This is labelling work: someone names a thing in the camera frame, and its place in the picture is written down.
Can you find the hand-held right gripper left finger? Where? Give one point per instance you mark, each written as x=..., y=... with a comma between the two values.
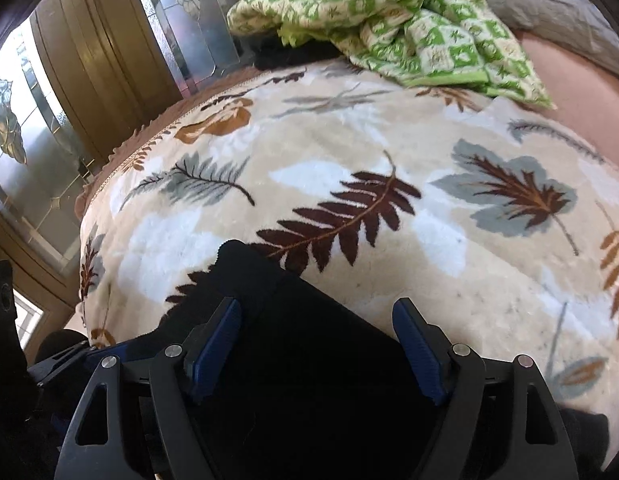
x=209, y=355

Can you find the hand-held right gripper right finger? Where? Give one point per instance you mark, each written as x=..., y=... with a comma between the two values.
x=422, y=355

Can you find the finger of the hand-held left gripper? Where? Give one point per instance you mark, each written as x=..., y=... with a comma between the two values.
x=64, y=365

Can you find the black pants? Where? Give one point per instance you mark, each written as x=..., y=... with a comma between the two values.
x=314, y=360

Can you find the leaf print fleece blanket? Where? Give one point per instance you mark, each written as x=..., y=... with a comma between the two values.
x=389, y=260

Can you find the wooden glass panel door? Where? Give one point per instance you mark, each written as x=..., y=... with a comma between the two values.
x=99, y=50

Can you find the pink mattress sheet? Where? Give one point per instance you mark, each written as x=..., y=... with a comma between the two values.
x=579, y=90

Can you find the green patterned cloth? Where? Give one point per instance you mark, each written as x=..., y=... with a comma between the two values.
x=389, y=20

